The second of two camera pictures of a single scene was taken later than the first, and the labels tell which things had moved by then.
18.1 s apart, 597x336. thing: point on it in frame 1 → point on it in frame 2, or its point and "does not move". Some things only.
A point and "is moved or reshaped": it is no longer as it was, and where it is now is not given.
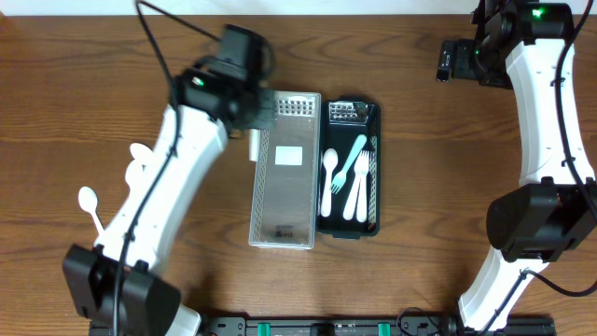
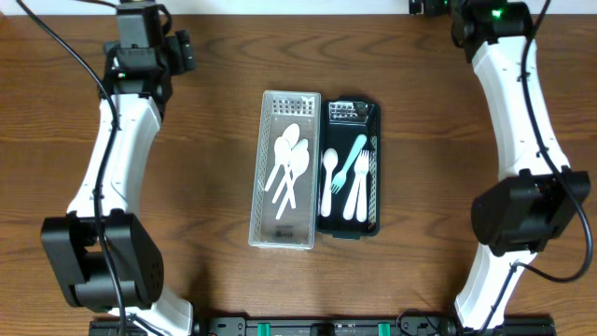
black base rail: (283, 326) does not move
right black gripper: (465, 67) → (437, 7)
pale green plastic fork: (340, 177) does not move
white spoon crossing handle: (140, 151) is moved or reshaped
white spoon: (329, 161) does not move
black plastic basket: (349, 169) does not move
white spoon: (134, 175) is moved or reshaped
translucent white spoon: (254, 143) → (291, 137)
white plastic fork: (362, 192) does not move
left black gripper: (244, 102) → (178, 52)
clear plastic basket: (285, 188) does not move
